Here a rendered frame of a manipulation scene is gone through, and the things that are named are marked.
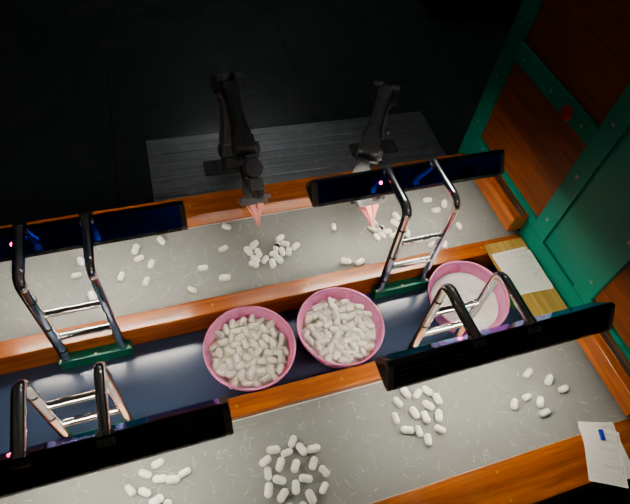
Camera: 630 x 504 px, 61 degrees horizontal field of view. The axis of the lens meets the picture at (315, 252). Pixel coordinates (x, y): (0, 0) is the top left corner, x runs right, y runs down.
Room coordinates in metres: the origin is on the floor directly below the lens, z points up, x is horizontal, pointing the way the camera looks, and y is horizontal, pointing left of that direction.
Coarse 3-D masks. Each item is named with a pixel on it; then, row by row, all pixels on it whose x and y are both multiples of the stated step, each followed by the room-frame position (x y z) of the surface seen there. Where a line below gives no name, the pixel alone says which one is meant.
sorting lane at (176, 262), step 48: (432, 192) 1.44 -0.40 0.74; (480, 192) 1.48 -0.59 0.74; (144, 240) 1.00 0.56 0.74; (192, 240) 1.03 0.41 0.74; (240, 240) 1.07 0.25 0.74; (288, 240) 1.10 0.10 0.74; (336, 240) 1.13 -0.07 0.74; (384, 240) 1.17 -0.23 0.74; (432, 240) 1.20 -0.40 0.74; (480, 240) 1.24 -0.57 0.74; (0, 288) 0.74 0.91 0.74; (48, 288) 0.77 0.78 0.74; (144, 288) 0.82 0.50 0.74; (240, 288) 0.88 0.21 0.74; (0, 336) 0.59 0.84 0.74
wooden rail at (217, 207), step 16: (320, 176) 1.40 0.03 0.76; (224, 192) 1.24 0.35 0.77; (240, 192) 1.26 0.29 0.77; (272, 192) 1.28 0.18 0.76; (288, 192) 1.29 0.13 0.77; (304, 192) 1.31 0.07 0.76; (128, 208) 1.10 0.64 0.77; (192, 208) 1.15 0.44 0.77; (208, 208) 1.16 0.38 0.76; (224, 208) 1.17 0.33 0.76; (240, 208) 1.18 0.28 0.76; (272, 208) 1.22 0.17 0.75; (288, 208) 1.24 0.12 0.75; (192, 224) 1.09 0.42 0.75
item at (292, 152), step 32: (288, 128) 1.74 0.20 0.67; (320, 128) 1.77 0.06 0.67; (352, 128) 1.81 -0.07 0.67; (416, 128) 1.88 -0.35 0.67; (160, 160) 1.43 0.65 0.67; (192, 160) 1.46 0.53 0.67; (288, 160) 1.55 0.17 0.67; (320, 160) 1.58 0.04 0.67; (352, 160) 1.61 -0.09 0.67; (384, 160) 1.64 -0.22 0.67; (416, 160) 1.67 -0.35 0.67; (160, 192) 1.28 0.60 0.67; (192, 192) 1.30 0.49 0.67
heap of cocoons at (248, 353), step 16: (240, 320) 0.77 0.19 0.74; (256, 320) 0.78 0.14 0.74; (272, 320) 0.79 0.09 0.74; (224, 336) 0.71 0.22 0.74; (240, 336) 0.71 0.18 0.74; (256, 336) 0.72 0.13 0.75; (272, 336) 0.74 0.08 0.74; (224, 352) 0.67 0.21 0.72; (240, 352) 0.66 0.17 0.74; (256, 352) 0.67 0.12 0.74; (272, 352) 0.68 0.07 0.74; (288, 352) 0.69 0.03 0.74; (224, 368) 0.62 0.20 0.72; (240, 368) 0.62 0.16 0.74; (256, 368) 0.63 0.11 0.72; (272, 368) 0.63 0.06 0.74; (240, 384) 0.57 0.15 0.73; (256, 384) 0.58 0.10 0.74
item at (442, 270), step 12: (444, 264) 1.09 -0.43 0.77; (456, 264) 1.10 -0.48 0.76; (468, 264) 1.11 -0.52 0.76; (432, 276) 1.03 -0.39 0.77; (480, 276) 1.09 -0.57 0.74; (504, 288) 1.03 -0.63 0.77; (432, 300) 0.94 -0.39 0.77; (504, 300) 0.99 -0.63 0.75; (504, 312) 0.95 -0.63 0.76; (492, 324) 0.92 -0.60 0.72
